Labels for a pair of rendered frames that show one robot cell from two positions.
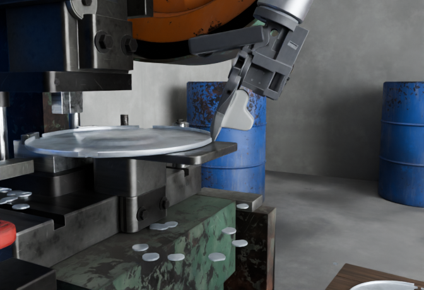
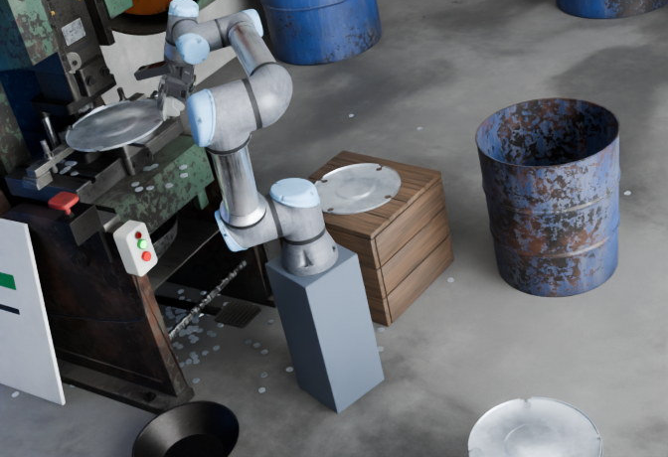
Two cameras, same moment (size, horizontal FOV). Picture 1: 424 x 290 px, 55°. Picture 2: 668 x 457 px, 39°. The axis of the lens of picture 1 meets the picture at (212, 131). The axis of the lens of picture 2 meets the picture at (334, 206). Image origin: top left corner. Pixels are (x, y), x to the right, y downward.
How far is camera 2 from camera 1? 214 cm
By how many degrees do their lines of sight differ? 27
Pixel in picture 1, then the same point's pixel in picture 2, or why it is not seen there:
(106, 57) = (93, 86)
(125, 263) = (127, 194)
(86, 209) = (104, 170)
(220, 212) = (188, 150)
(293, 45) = (187, 72)
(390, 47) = not seen: outside the picture
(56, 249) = (95, 192)
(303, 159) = not seen: outside the picture
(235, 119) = (169, 111)
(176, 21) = (142, 0)
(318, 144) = not seen: outside the picture
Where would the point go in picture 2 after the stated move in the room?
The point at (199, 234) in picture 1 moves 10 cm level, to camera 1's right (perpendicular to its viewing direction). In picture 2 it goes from (171, 169) to (205, 164)
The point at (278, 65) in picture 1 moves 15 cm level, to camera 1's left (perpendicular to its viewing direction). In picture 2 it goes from (181, 85) to (128, 93)
